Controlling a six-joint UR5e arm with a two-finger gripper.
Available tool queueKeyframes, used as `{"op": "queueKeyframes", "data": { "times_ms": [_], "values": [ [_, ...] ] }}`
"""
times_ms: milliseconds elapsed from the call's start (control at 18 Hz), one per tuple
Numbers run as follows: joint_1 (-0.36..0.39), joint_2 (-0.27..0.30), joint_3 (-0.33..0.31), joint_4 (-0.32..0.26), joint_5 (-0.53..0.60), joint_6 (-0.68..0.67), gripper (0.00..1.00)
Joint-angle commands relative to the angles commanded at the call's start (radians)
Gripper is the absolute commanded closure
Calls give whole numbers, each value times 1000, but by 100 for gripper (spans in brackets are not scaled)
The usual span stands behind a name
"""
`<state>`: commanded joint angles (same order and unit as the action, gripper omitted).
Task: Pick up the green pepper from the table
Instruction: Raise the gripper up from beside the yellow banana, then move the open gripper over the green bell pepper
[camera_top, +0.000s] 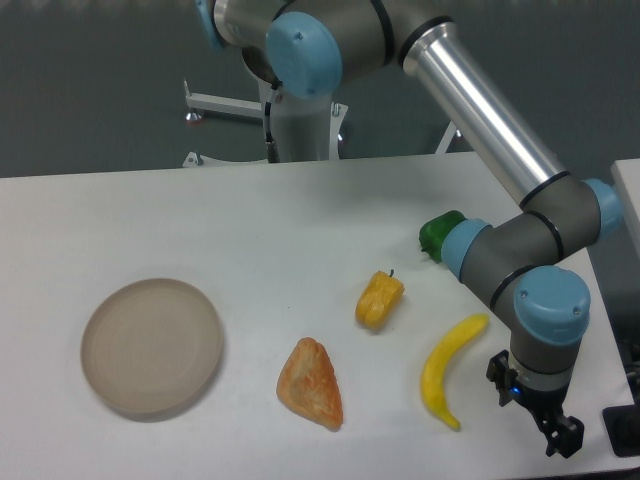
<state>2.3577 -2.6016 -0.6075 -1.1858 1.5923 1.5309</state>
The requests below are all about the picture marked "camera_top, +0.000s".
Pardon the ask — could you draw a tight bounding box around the orange bread pastry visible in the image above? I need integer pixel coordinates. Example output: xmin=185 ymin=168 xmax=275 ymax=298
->
xmin=276 ymin=337 xmax=344 ymax=431

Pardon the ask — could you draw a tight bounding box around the black cable on pedestal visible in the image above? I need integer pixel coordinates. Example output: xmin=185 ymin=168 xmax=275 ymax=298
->
xmin=263 ymin=79 xmax=284 ymax=164

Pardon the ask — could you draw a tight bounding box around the white side table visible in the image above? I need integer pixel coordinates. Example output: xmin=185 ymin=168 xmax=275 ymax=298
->
xmin=612 ymin=159 xmax=640 ymax=242

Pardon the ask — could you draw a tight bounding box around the green bell pepper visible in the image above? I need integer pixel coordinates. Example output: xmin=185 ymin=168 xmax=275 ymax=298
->
xmin=418 ymin=210 xmax=466 ymax=263

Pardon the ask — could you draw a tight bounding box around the beige round plate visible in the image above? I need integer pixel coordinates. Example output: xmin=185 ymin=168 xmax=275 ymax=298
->
xmin=80 ymin=278 xmax=224 ymax=418

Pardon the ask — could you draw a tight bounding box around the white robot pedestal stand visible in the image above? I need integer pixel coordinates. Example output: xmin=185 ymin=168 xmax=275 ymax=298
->
xmin=184 ymin=48 xmax=462 ymax=163

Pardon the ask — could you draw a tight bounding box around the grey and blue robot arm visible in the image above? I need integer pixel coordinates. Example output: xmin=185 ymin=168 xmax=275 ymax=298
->
xmin=196 ymin=1 xmax=622 ymax=457

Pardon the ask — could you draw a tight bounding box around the black device at table edge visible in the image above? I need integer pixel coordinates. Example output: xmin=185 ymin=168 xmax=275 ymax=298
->
xmin=601 ymin=339 xmax=640 ymax=458

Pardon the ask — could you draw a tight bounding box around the yellow bell pepper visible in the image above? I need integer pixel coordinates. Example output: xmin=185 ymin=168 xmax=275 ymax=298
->
xmin=355 ymin=269 xmax=405 ymax=330

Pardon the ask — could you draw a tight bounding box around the yellow banana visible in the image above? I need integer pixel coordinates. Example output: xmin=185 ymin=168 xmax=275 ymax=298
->
xmin=419 ymin=313 xmax=489 ymax=431

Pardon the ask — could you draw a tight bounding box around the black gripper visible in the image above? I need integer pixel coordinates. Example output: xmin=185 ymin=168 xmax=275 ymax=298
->
xmin=486 ymin=350 xmax=584 ymax=458

